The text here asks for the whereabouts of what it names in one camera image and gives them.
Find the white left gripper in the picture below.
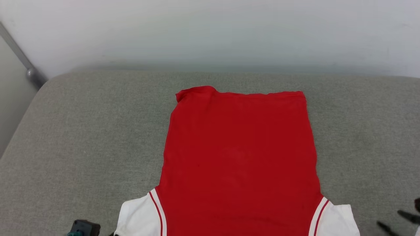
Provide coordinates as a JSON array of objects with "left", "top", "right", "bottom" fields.
[{"left": 67, "top": 220, "right": 101, "bottom": 236}]

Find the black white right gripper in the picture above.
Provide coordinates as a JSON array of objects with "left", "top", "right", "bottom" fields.
[{"left": 376, "top": 197, "right": 420, "bottom": 236}]

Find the red and white jersey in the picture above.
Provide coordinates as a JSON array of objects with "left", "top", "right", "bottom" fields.
[{"left": 113, "top": 86, "right": 361, "bottom": 236}]

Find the grey fabric sofa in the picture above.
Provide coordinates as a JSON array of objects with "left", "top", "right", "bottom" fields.
[{"left": 0, "top": 70, "right": 420, "bottom": 236}]

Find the grey metal rod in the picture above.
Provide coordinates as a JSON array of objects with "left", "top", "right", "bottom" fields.
[{"left": 0, "top": 21, "right": 47, "bottom": 89}]

